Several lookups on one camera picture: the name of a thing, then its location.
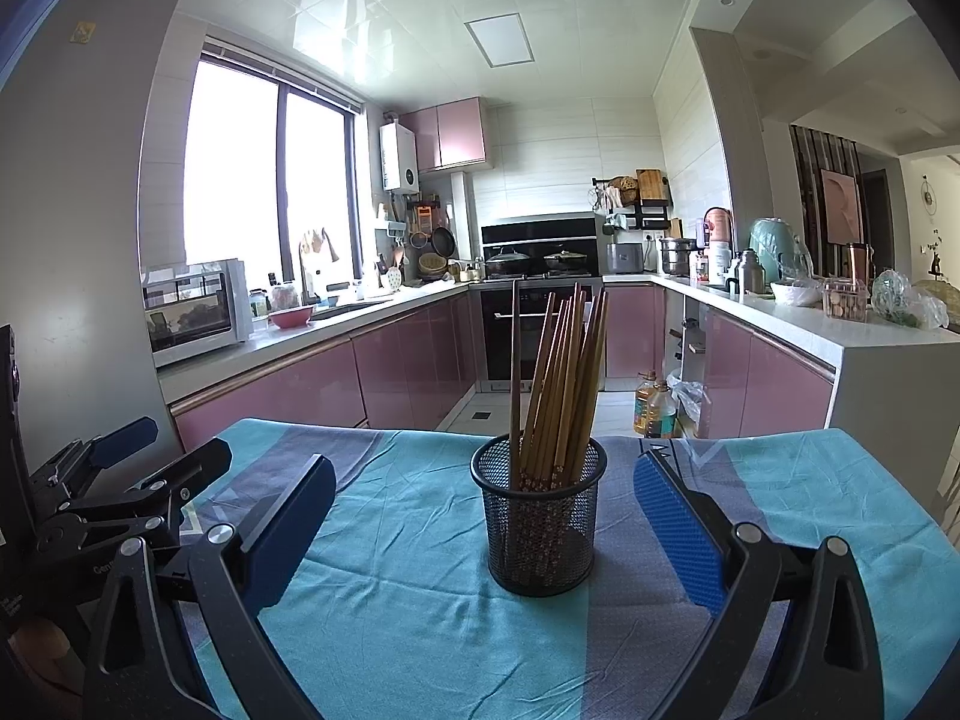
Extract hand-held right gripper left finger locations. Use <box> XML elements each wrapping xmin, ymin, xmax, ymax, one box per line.
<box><xmin>82</xmin><ymin>454</ymin><xmax>338</xmax><ymax>720</ymax></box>

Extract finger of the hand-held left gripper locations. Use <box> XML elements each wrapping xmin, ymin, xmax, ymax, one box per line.
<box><xmin>124</xmin><ymin>437</ymin><xmax>233</xmax><ymax>518</ymax></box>
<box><xmin>82</xmin><ymin>418</ymin><xmax>160</xmax><ymax>470</ymax></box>

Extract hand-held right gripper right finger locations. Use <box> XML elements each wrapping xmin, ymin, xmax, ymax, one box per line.
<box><xmin>632</xmin><ymin>450</ymin><xmax>878</xmax><ymax>720</ymax></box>

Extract black mesh pen holder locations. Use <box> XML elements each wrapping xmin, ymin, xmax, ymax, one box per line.
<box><xmin>470</xmin><ymin>431</ymin><xmax>608</xmax><ymax>597</ymax></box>

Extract bunch of wooden chopsticks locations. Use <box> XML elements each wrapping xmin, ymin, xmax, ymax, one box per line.
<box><xmin>508</xmin><ymin>279</ymin><xmax>610</xmax><ymax>492</ymax></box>

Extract person's left hand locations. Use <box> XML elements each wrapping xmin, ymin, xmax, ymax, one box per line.
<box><xmin>9</xmin><ymin>617</ymin><xmax>85</xmax><ymax>698</ymax></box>

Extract dark oil bottle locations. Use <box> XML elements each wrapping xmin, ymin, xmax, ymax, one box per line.
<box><xmin>651</xmin><ymin>382</ymin><xmax>677</xmax><ymax>438</ymax></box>

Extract yellow oil bottle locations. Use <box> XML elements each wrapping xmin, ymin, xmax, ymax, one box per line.
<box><xmin>634</xmin><ymin>370</ymin><xmax>662</xmax><ymax>436</ymax></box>

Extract white plastic bag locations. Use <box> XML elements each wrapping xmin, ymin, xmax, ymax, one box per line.
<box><xmin>667</xmin><ymin>375</ymin><xmax>710</xmax><ymax>440</ymax></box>

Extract white countertop oven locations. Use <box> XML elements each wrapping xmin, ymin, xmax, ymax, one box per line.
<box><xmin>142</xmin><ymin>259</ymin><xmax>256</xmax><ymax>368</ymax></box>

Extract teal grey tablecloth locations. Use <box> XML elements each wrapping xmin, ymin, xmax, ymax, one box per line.
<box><xmin>169</xmin><ymin>416</ymin><xmax>950</xmax><ymax>720</ymax></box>

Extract pink base cabinets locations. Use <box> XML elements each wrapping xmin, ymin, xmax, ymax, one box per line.
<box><xmin>169</xmin><ymin>289</ymin><xmax>481</xmax><ymax>436</ymax></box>
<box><xmin>604</xmin><ymin>281</ymin><xmax>837</xmax><ymax>440</ymax></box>

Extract white bowl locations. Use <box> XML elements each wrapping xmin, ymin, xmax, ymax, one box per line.
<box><xmin>771</xmin><ymin>281</ymin><xmax>824</xmax><ymax>308</ymax></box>

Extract black built-in oven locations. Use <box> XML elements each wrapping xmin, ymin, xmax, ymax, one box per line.
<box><xmin>478</xmin><ymin>285</ymin><xmax>607</xmax><ymax>395</ymax></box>

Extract steel stock pot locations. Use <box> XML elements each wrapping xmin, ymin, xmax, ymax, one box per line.
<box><xmin>658</xmin><ymin>236</ymin><xmax>698</xmax><ymax>276</ymax></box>

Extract grey refrigerator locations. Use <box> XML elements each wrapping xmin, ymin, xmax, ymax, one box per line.
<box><xmin>0</xmin><ymin>0</ymin><xmax>192</xmax><ymax>466</ymax></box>

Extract clear plastic container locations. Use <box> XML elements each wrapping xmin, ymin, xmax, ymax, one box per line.
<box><xmin>821</xmin><ymin>279</ymin><xmax>869</xmax><ymax>323</ymax></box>

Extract green kitchen appliance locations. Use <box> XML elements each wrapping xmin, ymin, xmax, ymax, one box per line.
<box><xmin>750</xmin><ymin>217</ymin><xmax>811</xmax><ymax>286</ymax></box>

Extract kitchen window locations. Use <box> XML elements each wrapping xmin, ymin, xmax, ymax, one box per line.
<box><xmin>180</xmin><ymin>37</ymin><xmax>368</xmax><ymax>293</ymax></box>

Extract plastic bag of greens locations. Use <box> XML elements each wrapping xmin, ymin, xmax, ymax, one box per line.
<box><xmin>870</xmin><ymin>268</ymin><xmax>950</xmax><ymax>331</ymax></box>

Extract black range hood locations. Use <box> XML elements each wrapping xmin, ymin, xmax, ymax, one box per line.
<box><xmin>480</xmin><ymin>216</ymin><xmax>601</xmax><ymax>248</ymax></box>

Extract white water heater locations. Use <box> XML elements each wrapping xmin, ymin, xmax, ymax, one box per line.
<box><xmin>380</xmin><ymin>122</ymin><xmax>419</xmax><ymax>192</ymax></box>

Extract ceiling light panel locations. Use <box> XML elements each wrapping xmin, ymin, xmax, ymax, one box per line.
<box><xmin>463</xmin><ymin>13</ymin><xmax>537</xmax><ymax>68</ymax></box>

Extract black wall rack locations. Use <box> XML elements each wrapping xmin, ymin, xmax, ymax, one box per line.
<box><xmin>591</xmin><ymin>176</ymin><xmax>674</xmax><ymax>233</ymax></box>

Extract framed wall picture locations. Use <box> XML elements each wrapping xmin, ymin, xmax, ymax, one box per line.
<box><xmin>819</xmin><ymin>167</ymin><xmax>865</xmax><ymax>245</ymax></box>

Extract pink wall cabinet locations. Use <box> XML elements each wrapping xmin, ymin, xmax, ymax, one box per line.
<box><xmin>399</xmin><ymin>97</ymin><xmax>492</xmax><ymax>173</ymax></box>

